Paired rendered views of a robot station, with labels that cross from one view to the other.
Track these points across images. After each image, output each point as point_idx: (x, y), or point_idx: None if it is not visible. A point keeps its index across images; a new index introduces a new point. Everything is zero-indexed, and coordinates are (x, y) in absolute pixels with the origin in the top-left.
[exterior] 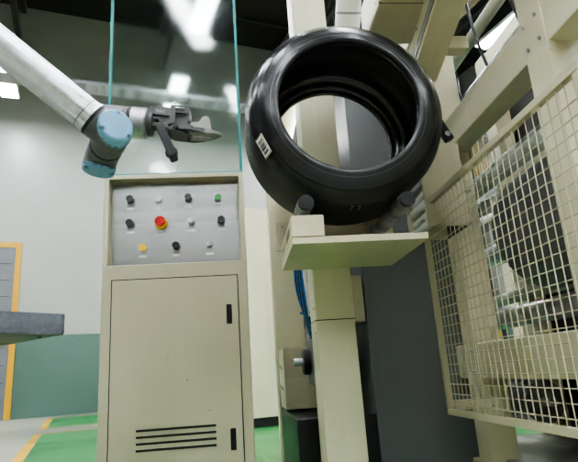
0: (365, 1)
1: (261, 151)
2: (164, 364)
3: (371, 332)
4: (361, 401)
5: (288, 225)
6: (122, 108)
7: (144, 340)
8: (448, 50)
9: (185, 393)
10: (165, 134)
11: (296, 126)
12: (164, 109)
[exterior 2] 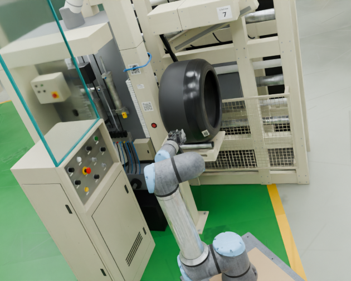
0: (159, 17)
1: (203, 134)
2: (121, 228)
3: None
4: (189, 186)
5: (204, 153)
6: (172, 148)
7: (112, 227)
8: None
9: (130, 231)
10: (180, 148)
11: (136, 89)
12: (175, 136)
